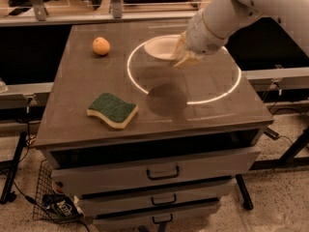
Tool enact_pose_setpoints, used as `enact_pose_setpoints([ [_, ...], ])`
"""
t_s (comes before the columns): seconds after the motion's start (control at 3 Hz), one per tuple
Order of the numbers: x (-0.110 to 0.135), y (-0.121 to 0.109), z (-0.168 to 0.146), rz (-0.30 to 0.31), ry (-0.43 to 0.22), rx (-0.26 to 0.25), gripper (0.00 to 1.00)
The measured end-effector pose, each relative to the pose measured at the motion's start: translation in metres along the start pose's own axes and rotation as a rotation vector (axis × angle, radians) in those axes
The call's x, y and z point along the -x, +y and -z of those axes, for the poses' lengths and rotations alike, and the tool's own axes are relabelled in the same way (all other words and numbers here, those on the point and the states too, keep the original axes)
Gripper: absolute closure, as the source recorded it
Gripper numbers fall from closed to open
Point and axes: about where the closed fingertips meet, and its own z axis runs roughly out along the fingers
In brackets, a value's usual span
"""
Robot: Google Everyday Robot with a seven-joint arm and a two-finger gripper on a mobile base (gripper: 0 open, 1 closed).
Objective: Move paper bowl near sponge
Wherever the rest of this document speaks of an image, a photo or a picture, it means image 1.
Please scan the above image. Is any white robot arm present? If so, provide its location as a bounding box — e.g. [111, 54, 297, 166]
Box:
[173, 0, 309, 68]

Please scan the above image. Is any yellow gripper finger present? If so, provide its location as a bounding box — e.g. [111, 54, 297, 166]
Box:
[172, 32, 187, 60]
[173, 52, 204, 69]

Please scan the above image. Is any white paper bowl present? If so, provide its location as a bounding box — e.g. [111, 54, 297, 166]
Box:
[144, 35, 180, 61]

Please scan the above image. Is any black metal stand leg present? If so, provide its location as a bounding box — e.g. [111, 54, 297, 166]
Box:
[0, 131, 28, 205]

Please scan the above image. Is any chip bag in basket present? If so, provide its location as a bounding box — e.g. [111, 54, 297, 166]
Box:
[42, 193, 79, 218]

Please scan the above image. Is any green and yellow sponge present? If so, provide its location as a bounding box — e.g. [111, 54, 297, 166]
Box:
[87, 93, 138, 130]

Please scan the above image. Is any middle grey drawer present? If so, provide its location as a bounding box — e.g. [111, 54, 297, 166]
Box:
[78, 178, 236, 217]

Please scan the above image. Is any orange fruit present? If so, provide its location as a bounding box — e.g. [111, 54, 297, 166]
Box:
[93, 37, 110, 56]

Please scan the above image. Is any grey drawer cabinet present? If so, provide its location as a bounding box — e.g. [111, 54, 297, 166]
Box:
[33, 17, 275, 232]

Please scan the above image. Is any top grey drawer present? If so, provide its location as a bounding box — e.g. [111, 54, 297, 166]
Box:
[51, 146, 261, 196]

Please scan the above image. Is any black wire basket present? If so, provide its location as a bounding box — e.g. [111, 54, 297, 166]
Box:
[33, 160, 83, 223]

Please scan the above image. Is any bottom grey drawer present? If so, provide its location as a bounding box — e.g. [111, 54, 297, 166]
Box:
[94, 198, 221, 231]

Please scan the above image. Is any grey drawer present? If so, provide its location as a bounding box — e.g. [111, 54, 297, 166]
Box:
[94, 198, 221, 231]
[51, 146, 261, 196]
[78, 178, 236, 217]

